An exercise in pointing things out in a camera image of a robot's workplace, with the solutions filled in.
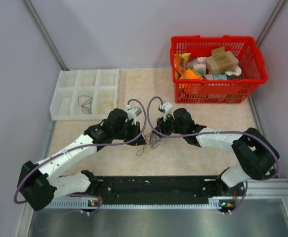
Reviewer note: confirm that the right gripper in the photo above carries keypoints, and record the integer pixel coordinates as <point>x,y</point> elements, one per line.
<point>161,125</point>

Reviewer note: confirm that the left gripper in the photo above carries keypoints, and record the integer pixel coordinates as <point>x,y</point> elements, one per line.
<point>136,129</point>

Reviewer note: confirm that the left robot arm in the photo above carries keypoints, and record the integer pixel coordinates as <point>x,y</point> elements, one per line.
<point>41,182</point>

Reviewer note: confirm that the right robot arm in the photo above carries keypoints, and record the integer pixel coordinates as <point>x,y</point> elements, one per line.
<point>255,155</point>

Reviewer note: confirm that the white foam compartment tray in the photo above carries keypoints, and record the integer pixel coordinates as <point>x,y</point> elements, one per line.
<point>85,94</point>

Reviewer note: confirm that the orange snack packet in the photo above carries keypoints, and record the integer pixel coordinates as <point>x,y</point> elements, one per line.
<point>191,74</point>

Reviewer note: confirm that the pink white package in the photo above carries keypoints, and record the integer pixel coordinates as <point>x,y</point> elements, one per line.
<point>199,64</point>

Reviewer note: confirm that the yellow snack bag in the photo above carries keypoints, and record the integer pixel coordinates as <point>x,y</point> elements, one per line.
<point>180,62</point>

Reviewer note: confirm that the red plastic shopping basket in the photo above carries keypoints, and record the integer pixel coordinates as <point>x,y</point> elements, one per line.
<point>227,88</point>

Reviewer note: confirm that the brown cardboard box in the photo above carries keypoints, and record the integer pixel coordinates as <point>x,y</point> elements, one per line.
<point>228,63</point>

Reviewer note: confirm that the small open cardboard box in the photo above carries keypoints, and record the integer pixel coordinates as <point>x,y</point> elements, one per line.
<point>218,53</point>

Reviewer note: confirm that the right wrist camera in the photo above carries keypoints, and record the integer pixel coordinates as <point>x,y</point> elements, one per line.
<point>166,108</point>

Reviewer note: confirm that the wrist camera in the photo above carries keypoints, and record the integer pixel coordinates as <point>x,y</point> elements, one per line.
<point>166,108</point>
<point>133,113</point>

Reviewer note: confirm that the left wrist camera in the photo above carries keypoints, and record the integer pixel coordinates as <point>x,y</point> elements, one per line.
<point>133,113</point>

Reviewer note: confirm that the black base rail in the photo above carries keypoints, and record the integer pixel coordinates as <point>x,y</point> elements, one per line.
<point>154,190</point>

